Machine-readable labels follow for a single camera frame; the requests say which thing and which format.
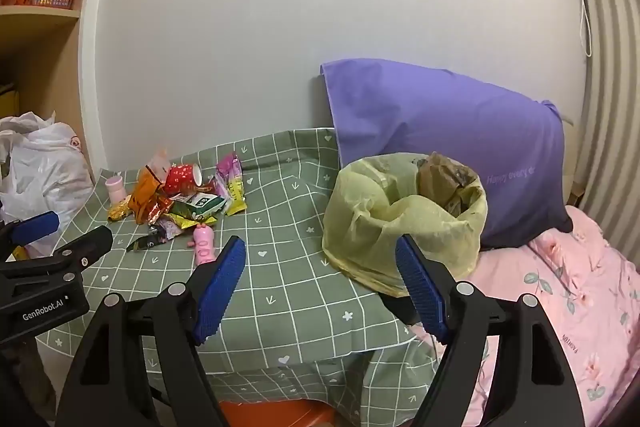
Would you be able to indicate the green white snack packet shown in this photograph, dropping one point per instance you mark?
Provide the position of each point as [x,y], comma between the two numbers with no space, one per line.
[200,205]

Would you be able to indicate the orange snack packet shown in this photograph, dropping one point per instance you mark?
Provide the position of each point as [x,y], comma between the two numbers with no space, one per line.
[142,197]

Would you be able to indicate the white plastic bag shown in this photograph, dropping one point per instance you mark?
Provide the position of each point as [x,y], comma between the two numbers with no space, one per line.
[45,167]

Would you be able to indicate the yellow trash bag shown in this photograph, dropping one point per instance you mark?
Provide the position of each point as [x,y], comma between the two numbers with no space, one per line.
[370,227]

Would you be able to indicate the pink caterpillar toy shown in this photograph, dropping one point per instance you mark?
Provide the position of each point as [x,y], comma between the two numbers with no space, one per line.
[205,244]

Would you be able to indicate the pink floral blanket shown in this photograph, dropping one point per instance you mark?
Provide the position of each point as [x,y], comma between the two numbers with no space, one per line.
[575,297]

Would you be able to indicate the green checked tablecloth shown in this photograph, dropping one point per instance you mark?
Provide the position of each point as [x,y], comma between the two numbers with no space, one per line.
[300,232]

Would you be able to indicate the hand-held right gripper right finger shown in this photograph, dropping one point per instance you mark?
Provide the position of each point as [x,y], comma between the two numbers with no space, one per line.
[420,287]

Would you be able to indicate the purple pillow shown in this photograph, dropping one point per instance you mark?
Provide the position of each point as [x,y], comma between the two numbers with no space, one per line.
[450,117]

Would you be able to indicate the pink and yellow snack packet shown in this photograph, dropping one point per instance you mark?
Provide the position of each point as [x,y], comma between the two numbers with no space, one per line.
[234,189]

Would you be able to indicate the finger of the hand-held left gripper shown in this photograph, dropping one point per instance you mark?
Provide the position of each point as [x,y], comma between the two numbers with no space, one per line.
[75,252]
[35,227]

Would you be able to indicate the brown plastic bag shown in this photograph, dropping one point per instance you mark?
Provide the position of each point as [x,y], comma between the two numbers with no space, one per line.
[445,177]

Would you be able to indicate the beige striped curtain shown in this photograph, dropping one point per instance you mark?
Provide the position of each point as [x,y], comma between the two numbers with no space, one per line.
[615,82]

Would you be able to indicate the orange plastic stool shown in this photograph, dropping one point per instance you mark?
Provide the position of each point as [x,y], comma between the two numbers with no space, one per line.
[280,414]

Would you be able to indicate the red paper cup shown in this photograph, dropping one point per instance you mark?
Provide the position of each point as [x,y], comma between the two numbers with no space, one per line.
[180,179]

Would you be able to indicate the red gold snack packet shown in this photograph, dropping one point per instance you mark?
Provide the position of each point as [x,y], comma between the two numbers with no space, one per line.
[157,209]

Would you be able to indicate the wooden shelf unit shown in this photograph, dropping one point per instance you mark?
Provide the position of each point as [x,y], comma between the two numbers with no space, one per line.
[40,42]

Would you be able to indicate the small pink jar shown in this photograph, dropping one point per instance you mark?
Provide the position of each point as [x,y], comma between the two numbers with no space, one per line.
[116,191]

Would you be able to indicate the gold foil wrapper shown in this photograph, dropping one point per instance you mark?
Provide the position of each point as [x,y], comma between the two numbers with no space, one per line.
[120,211]

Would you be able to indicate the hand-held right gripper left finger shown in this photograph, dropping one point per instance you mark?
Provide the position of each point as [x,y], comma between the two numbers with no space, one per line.
[222,287]

